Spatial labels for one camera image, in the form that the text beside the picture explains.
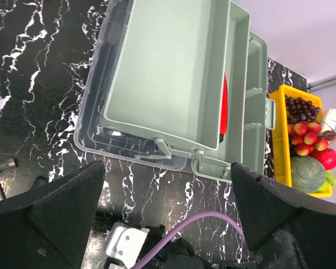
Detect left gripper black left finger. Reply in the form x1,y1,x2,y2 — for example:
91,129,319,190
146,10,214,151
0,161,105,268

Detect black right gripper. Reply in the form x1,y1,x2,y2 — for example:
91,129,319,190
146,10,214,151
94,215,255,269

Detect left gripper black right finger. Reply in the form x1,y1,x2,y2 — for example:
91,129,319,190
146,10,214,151
231,163,336,268

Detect red utility knife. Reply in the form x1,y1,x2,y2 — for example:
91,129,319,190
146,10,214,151
219,74,228,143

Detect translucent green tool box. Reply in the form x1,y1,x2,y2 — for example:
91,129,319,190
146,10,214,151
74,1,276,182

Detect green melon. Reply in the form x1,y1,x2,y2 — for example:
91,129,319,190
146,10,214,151
291,156,327,193

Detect green pepper toy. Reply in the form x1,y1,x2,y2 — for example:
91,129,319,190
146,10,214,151
318,170,336,192

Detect yellow plastic fruit tray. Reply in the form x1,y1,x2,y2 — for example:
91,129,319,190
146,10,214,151
269,85,323,187

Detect red pomegranate fruit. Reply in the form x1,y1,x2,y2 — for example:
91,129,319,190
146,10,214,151
315,149,336,170

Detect dark purple grape bunch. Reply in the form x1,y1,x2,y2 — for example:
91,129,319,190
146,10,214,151
285,95,321,124

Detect white corn cob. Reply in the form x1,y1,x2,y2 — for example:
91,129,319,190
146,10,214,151
320,108,336,132

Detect black marble pattern mat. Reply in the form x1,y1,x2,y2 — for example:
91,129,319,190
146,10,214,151
0,0,309,269

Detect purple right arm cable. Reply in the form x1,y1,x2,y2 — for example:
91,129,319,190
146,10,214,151
131,211,244,269

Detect aluminium frame post right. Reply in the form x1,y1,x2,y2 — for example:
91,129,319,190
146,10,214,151
308,75,336,92

